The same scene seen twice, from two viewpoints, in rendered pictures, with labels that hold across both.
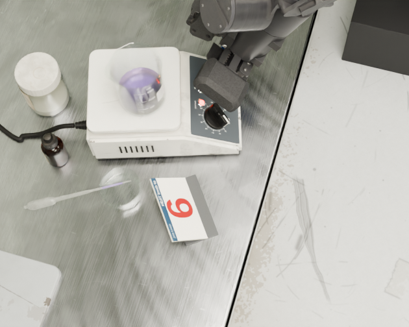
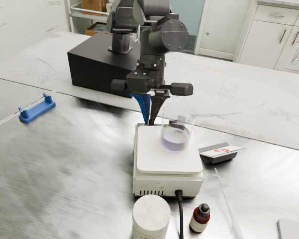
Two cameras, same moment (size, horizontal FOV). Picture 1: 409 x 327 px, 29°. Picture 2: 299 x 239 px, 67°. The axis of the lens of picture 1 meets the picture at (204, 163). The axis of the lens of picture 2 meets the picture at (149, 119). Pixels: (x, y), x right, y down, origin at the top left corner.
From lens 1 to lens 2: 0.89 m
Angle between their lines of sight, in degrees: 57
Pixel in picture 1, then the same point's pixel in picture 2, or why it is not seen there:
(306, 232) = (215, 115)
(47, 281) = (291, 225)
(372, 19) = (131, 66)
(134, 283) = (266, 178)
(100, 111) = (187, 163)
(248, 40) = (162, 69)
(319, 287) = (238, 114)
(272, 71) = (135, 118)
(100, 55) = (142, 163)
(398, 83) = not seen: hidden behind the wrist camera
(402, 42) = not seen: hidden behind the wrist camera
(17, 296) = not seen: outside the picture
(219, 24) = (184, 38)
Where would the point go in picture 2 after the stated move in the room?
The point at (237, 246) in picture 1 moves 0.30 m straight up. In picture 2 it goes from (229, 136) to (278, 19)
